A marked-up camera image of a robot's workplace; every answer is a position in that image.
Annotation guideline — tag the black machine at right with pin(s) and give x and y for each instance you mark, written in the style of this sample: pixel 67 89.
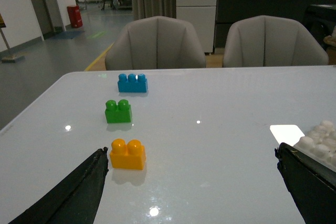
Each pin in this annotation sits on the black machine at right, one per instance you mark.
pixel 319 20

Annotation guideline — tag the sign stand with base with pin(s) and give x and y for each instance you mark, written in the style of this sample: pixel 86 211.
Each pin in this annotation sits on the sign stand with base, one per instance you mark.
pixel 11 57

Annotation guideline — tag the blue toy block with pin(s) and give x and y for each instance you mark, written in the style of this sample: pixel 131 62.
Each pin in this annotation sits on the blue toy block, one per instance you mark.
pixel 132 83

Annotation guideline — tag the right beige armchair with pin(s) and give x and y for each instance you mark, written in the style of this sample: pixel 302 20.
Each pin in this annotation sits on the right beige armchair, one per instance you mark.
pixel 269 41

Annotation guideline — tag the beige armchair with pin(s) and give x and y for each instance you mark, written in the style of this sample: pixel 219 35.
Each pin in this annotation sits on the beige armchair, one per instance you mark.
pixel 156 43
pixel 269 41

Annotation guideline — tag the left beige armchair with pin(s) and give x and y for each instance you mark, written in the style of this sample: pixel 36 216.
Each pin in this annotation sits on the left beige armchair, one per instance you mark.
pixel 156 43

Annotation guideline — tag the white studded base plate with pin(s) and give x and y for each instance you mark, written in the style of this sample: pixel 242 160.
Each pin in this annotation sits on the white studded base plate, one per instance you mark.
pixel 319 144

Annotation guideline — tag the green toy block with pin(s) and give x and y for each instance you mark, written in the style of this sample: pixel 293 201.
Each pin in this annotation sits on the green toy block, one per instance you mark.
pixel 118 112

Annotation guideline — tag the dark counter with white top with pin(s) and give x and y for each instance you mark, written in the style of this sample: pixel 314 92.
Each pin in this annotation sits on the dark counter with white top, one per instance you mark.
pixel 231 11

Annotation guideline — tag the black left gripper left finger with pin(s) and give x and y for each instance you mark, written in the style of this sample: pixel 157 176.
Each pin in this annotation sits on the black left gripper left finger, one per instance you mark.
pixel 76 198

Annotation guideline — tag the white drawer cabinet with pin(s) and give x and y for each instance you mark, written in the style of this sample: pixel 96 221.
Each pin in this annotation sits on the white drawer cabinet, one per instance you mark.
pixel 202 14

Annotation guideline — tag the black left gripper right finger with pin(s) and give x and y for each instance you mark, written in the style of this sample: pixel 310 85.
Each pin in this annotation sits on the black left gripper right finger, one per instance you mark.
pixel 311 184

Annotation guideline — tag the yellow toy block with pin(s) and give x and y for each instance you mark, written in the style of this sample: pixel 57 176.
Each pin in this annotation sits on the yellow toy block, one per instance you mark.
pixel 129 155

